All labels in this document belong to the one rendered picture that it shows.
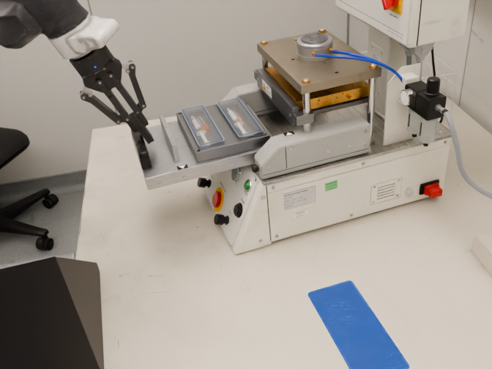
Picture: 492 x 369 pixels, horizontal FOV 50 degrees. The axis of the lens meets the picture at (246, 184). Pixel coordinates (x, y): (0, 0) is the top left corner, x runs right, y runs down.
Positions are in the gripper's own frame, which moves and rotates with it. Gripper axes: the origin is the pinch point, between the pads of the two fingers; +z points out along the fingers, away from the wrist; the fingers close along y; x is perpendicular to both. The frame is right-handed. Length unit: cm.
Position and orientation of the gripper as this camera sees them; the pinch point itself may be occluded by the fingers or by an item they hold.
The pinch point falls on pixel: (141, 127)
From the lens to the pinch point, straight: 117.2
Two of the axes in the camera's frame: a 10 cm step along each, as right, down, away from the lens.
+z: 4.2, 6.8, 6.1
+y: -8.5, 5.3, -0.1
